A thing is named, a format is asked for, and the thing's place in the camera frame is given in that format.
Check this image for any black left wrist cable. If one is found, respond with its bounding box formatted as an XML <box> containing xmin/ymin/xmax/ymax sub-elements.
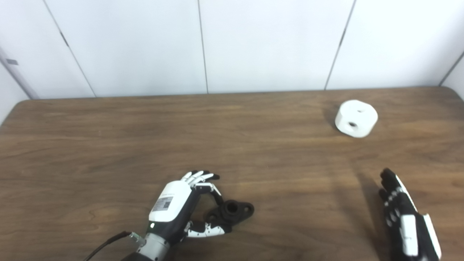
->
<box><xmin>83</xmin><ymin>231</ymin><xmax>145</xmax><ymax>261</ymax></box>

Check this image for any black plastic holder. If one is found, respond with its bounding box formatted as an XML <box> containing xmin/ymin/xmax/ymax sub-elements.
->
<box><xmin>205</xmin><ymin>200</ymin><xmax>254</xmax><ymax>232</ymax></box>

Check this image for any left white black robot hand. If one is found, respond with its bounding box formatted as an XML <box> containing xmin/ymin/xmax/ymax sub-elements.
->
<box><xmin>147</xmin><ymin>170</ymin><xmax>232</xmax><ymax>243</ymax></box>

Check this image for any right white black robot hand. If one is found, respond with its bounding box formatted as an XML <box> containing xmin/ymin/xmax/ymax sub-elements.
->
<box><xmin>378</xmin><ymin>168</ymin><xmax>442</xmax><ymax>261</ymax></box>

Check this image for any round white plastic piece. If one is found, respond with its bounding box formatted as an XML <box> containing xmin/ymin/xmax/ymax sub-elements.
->
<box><xmin>335</xmin><ymin>100</ymin><xmax>378</xmax><ymax>138</ymax></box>

